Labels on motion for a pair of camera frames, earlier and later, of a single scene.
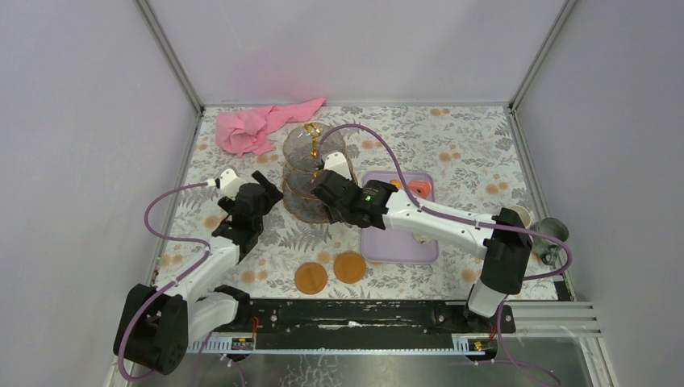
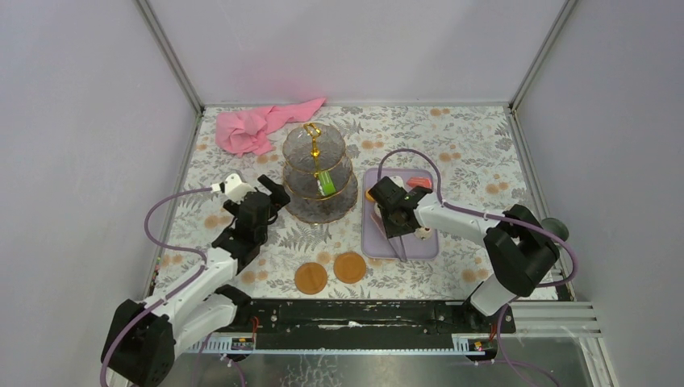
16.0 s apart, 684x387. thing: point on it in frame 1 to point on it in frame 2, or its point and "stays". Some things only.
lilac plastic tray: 389,246 stays
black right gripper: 334,217 to 391,230
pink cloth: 242,130 stays
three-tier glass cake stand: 302,158 stays
